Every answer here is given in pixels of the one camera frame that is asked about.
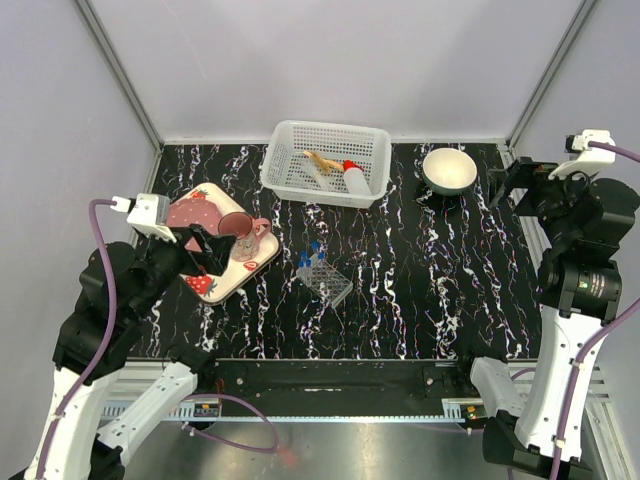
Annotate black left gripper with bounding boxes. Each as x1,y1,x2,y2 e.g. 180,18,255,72
128,220,238,319

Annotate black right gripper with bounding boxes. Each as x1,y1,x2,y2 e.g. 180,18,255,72
487,156,598,248

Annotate brown bristle tube brush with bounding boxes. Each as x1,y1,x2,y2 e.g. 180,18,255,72
303,150,344,174

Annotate white wash bottle red cap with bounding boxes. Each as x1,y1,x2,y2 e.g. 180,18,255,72
343,160,372,196

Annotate clear plastic pipettes bundle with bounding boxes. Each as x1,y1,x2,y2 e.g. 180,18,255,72
296,164,335,192

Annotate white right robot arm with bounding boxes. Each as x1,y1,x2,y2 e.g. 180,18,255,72
453,157,639,479

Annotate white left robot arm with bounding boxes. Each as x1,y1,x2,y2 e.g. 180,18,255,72
15,224,235,479

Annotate translucent pink mug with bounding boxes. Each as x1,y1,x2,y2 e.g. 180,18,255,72
218,212,272,262

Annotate pink polka dot plate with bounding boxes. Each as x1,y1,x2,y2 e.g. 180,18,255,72
166,198,223,235

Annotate strawberry print white tray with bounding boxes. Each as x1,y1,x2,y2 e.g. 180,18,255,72
172,183,280,305

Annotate cream and green bowl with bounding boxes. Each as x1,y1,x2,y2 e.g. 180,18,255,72
422,148,478,196

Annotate clear acrylic tube rack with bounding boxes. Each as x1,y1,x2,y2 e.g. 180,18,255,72
296,253,353,308

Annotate white perforated plastic basket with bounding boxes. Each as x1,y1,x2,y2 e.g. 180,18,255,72
260,120,391,209

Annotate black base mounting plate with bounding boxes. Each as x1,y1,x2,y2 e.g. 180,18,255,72
197,359,481,422

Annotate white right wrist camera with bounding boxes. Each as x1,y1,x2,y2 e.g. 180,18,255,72
548,129,615,180

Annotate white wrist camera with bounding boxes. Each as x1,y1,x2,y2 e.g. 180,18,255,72
548,129,615,180
111,193,177,243

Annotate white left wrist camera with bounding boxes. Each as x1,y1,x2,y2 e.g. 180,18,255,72
111,193,177,243

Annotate slotted cable duct rail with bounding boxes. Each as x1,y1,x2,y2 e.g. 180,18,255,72
167,401,221,422

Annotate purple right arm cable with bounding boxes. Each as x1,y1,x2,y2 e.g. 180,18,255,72
507,141,640,480

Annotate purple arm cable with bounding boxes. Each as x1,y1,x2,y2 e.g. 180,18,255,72
507,141,640,480
34,198,280,480

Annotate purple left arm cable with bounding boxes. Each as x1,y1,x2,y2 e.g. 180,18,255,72
34,198,280,480

